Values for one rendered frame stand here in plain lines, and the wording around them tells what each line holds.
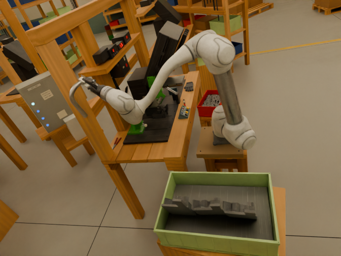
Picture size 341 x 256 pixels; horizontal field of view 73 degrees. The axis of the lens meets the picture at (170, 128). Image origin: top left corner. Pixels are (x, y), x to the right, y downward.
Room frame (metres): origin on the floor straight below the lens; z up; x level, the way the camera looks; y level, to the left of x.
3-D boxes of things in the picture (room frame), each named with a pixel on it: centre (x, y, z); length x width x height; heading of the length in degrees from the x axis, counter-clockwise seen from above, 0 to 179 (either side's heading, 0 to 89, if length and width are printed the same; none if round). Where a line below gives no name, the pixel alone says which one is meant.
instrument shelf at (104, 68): (2.18, 0.29, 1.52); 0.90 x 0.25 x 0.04; 159
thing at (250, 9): (7.94, -3.65, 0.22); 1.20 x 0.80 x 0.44; 110
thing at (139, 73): (2.24, 0.14, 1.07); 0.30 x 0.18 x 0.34; 159
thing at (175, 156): (1.99, -0.21, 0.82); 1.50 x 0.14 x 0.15; 159
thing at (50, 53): (2.20, 0.33, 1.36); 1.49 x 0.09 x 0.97; 159
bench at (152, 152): (2.09, 0.05, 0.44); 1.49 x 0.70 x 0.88; 159
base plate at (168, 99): (2.09, 0.05, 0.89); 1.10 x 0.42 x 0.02; 159
